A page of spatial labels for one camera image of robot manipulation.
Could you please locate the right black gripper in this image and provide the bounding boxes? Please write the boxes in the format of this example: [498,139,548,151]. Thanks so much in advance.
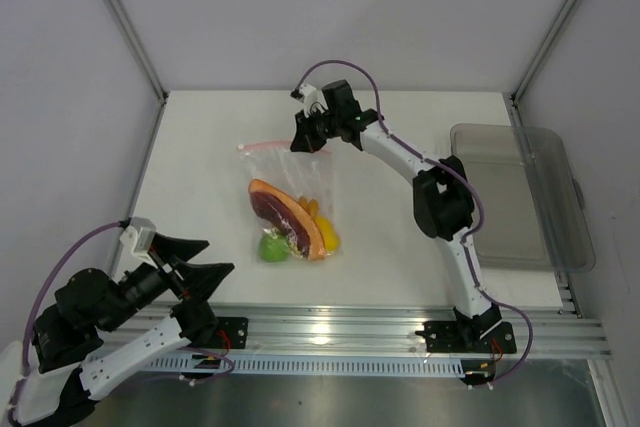
[290,106,341,155]

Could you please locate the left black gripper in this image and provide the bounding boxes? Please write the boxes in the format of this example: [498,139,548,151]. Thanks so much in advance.
[99,231,234,332]

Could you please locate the clear zip top bag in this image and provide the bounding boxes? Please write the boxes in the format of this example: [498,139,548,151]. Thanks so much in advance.
[236,139,345,264]

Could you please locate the red toy meat slice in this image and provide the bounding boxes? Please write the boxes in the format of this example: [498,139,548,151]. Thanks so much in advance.
[248,179,327,261]

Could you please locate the green toy lime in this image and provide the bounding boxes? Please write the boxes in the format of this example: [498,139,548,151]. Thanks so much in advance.
[258,234,290,263]

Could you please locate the yellow toy mango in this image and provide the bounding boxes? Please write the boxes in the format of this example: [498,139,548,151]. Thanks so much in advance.
[315,216,341,254]

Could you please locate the orange toy food piece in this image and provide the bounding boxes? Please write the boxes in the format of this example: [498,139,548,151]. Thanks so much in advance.
[298,196,319,217]

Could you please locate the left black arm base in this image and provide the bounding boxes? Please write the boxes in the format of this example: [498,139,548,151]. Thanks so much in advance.
[170,302,249,350]

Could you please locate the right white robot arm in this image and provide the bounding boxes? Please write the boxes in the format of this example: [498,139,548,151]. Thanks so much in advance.
[290,80,502,351]

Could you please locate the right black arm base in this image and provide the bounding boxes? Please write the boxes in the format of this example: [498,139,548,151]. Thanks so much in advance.
[415,303,517,354]

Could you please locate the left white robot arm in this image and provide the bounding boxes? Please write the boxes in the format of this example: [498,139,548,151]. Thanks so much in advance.
[8,226,234,426]

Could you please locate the clear plastic food tray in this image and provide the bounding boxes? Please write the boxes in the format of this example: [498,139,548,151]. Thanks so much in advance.
[450,124,595,273]

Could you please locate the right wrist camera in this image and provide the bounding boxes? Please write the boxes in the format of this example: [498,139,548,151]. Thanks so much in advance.
[290,83,325,117]

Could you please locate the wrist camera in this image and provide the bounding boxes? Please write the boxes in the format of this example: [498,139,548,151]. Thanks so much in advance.
[290,83,325,117]
[119,217,156,264]

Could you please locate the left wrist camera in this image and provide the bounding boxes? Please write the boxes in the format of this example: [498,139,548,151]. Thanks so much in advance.
[119,217,156,264]

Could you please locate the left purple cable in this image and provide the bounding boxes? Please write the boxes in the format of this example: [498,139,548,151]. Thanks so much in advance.
[9,219,236,423]

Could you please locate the slotted cable duct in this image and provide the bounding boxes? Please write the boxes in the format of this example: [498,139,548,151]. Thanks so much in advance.
[142,351,464,378]

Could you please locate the left corner frame post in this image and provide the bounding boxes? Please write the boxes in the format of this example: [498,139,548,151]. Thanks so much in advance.
[103,0,168,103]

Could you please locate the corner frame post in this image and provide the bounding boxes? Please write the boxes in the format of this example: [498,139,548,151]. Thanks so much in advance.
[510,0,582,108]
[103,0,168,103]

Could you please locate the aluminium rail frame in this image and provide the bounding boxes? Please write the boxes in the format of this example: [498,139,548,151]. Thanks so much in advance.
[212,304,612,359]

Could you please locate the right corner frame post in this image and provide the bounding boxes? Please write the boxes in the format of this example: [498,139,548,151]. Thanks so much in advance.
[510,0,582,108]

